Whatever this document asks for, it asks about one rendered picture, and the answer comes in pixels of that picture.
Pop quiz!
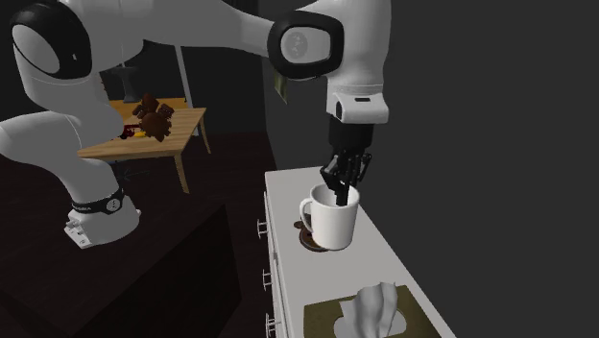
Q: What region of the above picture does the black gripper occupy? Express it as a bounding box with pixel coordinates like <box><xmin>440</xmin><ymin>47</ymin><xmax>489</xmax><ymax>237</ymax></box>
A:
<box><xmin>320</xmin><ymin>115</ymin><xmax>375</xmax><ymax>207</ymax></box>

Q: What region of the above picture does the white mug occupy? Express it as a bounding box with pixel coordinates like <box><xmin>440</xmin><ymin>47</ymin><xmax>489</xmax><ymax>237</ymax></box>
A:
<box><xmin>299</xmin><ymin>181</ymin><xmax>362</xmax><ymax>252</ymax></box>

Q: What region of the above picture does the brown round coaster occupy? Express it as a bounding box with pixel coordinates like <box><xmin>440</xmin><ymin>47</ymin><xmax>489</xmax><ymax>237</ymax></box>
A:
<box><xmin>293</xmin><ymin>218</ymin><xmax>329</xmax><ymax>254</ymax></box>

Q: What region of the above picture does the white chest of drawers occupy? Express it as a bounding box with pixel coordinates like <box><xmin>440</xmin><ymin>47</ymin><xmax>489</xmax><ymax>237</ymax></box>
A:
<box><xmin>255</xmin><ymin>165</ymin><xmax>458</xmax><ymax>338</ymax></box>

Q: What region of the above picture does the olive green tissue box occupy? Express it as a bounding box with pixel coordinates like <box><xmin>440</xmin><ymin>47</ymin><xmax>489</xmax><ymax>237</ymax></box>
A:
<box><xmin>302</xmin><ymin>281</ymin><xmax>443</xmax><ymax>338</ymax></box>

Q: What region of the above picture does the wooden table with brown toys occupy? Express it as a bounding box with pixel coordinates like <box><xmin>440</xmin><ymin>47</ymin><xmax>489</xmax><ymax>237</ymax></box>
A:
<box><xmin>76</xmin><ymin>91</ymin><xmax>212</xmax><ymax>195</ymax></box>

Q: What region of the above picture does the dark robot stand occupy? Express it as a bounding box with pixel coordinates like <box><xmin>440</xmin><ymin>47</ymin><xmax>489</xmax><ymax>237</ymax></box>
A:
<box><xmin>0</xmin><ymin>153</ymin><xmax>243</xmax><ymax>338</ymax></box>

